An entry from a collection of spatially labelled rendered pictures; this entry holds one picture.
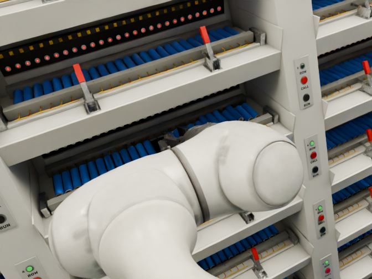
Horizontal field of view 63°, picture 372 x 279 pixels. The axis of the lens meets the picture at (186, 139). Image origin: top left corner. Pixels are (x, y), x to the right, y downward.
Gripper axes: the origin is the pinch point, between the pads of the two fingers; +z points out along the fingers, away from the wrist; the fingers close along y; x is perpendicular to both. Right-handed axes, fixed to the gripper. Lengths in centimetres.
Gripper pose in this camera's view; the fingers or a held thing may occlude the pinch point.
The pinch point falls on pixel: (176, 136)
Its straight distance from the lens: 70.9
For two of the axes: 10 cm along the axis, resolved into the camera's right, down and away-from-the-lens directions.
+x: 3.1, 9.3, 2.0
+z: -2.9, -1.1, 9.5
